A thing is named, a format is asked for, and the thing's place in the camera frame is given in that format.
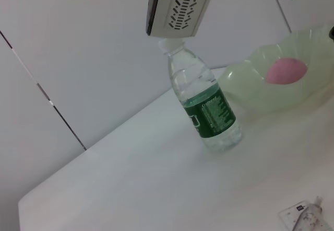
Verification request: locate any green glass fruit plate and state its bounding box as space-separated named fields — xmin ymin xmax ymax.
xmin=218 ymin=24 xmax=334 ymax=114

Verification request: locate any grey and white pen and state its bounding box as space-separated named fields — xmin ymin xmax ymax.
xmin=292 ymin=195 xmax=331 ymax=231

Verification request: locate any clear water bottle green label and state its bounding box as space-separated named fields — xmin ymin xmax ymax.
xmin=158 ymin=38 xmax=243 ymax=153

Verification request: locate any pink peach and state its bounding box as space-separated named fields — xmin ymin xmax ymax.
xmin=266 ymin=57 xmax=308 ymax=85

